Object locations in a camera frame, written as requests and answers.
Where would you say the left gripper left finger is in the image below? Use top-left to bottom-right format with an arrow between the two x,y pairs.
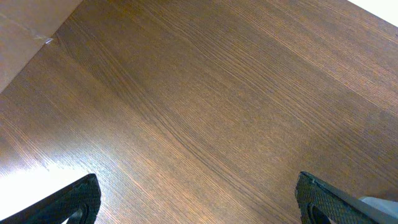
1,174 -> 101,224

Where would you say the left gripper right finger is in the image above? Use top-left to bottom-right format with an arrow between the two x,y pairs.
295,171 -> 397,224

